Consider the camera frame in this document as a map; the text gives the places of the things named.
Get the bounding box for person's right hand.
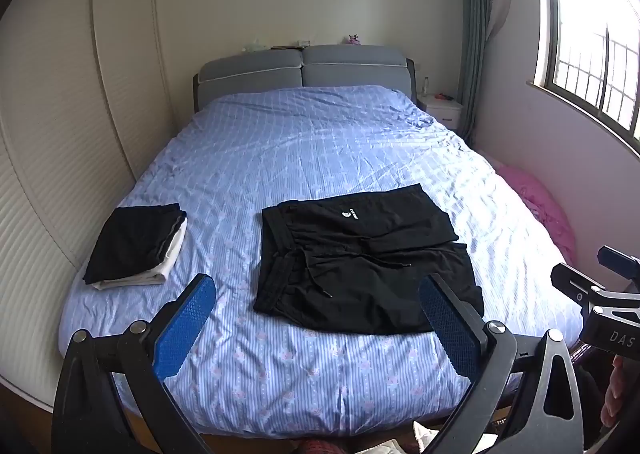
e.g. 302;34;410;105
600;354;632;427

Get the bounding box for folded black garment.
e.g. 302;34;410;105
82;203;187;285

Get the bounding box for grey padded headboard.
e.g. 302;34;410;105
193;45;417;113

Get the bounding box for grey-green curtain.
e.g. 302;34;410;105
457;0;496;141

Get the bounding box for window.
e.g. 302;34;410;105
531;0;640;155

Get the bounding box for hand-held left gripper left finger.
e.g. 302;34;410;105
52;273;217;454

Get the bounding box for white wardrobe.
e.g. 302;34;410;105
0;0;177;405

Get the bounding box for black pants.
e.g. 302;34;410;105
253;183;485;335

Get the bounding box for pink cloth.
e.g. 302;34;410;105
495;164;577;265

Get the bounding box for folded white garment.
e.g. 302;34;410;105
93;217;189;291

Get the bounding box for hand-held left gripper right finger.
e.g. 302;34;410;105
418;273;584;454

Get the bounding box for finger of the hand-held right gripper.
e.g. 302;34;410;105
598;246;640;281
550;263;613;307

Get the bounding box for white nightstand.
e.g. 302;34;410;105
417;94;464;130

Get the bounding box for bed with blue striped sheet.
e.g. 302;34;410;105
56;86;583;439

